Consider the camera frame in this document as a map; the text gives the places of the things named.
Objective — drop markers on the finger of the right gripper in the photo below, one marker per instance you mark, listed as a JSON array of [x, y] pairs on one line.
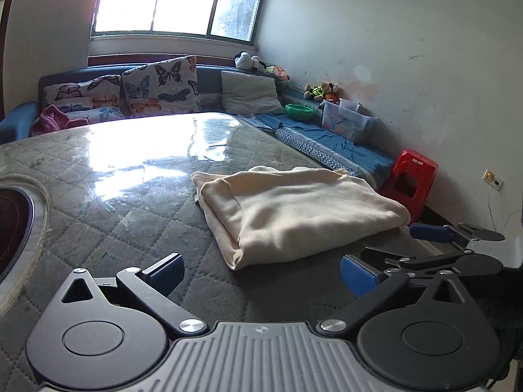
[[431, 233], [380, 259]]

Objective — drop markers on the right butterfly cushion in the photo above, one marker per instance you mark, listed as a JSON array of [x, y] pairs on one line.
[[162, 88]]

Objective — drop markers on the round black induction cooktop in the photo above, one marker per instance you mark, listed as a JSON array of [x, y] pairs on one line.
[[24, 218]]

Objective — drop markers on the butterfly cushion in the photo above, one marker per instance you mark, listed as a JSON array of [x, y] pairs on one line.
[[96, 100], [162, 88]]

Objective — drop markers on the window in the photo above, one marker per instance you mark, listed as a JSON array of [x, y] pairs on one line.
[[228, 20]]

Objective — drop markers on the plush toys by wall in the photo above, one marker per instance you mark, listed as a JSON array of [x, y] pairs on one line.
[[324, 91]]

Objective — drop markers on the wall socket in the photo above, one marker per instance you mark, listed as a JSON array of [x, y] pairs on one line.
[[492, 180]]

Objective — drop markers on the grey plain cushion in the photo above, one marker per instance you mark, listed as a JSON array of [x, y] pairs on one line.
[[248, 94]]

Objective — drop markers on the left butterfly cushion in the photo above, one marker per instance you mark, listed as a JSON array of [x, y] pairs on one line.
[[96, 100]]

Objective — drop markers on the green bowl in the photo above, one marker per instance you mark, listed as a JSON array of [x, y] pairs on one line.
[[299, 112]]

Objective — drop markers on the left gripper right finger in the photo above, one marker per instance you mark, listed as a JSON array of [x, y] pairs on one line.
[[374, 291]]

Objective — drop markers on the cream sweatshirt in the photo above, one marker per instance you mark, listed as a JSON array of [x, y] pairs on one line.
[[266, 216]]

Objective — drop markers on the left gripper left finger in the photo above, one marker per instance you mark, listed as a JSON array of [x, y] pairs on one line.
[[147, 290]]

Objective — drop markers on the red plastic stool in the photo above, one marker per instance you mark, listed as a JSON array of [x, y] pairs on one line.
[[410, 181]]

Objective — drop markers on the clear plastic storage box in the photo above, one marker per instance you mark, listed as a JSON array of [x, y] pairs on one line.
[[347, 122]]

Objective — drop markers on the panda plush toy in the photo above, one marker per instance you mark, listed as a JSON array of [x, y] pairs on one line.
[[245, 62]]

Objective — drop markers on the pink cloth on sofa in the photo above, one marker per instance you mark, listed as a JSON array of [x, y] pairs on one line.
[[51, 119]]

